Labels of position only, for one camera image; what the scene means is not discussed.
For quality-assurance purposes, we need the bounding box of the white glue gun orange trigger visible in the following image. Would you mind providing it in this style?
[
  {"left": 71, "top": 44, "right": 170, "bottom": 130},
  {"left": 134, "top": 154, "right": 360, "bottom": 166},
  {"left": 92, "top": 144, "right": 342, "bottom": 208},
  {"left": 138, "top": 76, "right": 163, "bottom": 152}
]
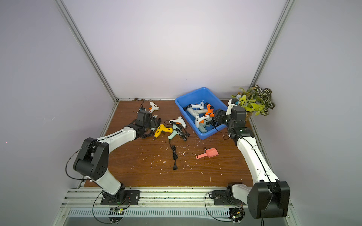
[{"left": 195, "top": 115, "right": 210, "bottom": 128}]

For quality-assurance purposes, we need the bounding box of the large white glue gun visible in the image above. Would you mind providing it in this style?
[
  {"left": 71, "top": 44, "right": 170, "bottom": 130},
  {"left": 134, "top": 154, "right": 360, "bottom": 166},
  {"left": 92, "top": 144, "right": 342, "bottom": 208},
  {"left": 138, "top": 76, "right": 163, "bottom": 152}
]
[{"left": 186, "top": 108, "right": 207, "bottom": 118}]

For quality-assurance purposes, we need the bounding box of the large mint green glue gun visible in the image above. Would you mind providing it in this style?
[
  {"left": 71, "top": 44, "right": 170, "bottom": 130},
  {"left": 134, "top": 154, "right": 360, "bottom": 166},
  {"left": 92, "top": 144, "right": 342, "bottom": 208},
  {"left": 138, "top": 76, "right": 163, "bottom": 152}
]
[{"left": 198, "top": 123, "right": 207, "bottom": 133}]

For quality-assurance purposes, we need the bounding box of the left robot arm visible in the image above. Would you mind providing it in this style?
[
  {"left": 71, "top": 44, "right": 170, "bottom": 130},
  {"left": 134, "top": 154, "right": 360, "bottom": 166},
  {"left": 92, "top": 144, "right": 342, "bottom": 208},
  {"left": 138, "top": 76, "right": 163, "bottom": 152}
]
[{"left": 73, "top": 107, "right": 161, "bottom": 202}]

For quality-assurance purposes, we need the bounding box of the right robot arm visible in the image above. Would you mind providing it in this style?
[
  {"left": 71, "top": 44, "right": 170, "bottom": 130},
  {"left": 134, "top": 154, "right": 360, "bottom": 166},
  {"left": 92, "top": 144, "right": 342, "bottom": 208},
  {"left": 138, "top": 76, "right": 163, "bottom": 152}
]
[{"left": 213, "top": 104, "right": 290, "bottom": 219}]

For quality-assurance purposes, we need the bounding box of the yellow glue gun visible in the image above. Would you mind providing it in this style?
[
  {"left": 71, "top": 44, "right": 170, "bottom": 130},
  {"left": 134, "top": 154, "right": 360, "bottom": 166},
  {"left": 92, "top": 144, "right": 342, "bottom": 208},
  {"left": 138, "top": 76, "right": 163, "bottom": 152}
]
[{"left": 154, "top": 124, "right": 173, "bottom": 139}]

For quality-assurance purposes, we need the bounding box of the small white glue gun far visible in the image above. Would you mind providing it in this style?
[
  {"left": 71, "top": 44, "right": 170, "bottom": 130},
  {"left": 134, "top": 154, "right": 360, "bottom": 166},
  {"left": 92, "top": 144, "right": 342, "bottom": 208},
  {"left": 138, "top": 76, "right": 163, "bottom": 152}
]
[{"left": 149, "top": 102, "right": 159, "bottom": 113}]

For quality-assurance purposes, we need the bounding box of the small mint glue gun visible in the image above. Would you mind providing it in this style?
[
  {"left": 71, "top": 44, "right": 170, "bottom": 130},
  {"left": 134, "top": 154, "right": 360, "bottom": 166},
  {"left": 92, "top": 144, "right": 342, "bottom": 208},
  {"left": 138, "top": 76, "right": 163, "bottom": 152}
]
[{"left": 167, "top": 124, "right": 181, "bottom": 140}]

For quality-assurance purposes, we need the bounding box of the blue plastic storage box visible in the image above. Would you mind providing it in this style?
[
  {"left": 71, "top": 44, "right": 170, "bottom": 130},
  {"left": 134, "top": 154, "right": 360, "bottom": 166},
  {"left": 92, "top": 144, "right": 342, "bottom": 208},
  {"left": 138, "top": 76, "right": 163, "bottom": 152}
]
[{"left": 175, "top": 87, "right": 227, "bottom": 140}]

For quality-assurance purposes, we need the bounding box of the pink plastic scoop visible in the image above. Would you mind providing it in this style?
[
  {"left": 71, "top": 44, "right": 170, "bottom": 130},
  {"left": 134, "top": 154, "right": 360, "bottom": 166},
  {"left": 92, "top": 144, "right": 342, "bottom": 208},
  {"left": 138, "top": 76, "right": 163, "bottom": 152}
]
[{"left": 196, "top": 148, "right": 219, "bottom": 159}]

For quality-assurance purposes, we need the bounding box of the potted green plant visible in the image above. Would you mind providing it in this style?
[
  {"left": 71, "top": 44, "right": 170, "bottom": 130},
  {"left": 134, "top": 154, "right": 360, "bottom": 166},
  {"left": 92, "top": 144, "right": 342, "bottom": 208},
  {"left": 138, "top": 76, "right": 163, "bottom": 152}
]
[{"left": 231, "top": 85, "right": 276, "bottom": 121}]

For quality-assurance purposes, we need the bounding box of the black power cord with plug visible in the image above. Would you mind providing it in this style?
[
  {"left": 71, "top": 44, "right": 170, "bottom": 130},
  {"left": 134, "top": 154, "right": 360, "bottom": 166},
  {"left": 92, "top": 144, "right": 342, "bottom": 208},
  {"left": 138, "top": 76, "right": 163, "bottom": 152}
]
[{"left": 169, "top": 139, "right": 179, "bottom": 171}]

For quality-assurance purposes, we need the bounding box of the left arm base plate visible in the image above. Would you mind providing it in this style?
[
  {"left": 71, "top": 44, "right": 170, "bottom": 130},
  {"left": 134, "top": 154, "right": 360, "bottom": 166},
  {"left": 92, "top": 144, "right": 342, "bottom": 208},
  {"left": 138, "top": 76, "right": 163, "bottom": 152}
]
[{"left": 101, "top": 190, "right": 141, "bottom": 206}]

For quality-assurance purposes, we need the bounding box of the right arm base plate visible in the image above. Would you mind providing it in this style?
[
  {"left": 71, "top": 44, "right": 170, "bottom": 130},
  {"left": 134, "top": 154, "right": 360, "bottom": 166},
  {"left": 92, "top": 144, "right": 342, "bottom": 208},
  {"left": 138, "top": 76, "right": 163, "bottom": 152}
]
[{"left": 208, "top": 190, "right": 247, "bottom": 206}]

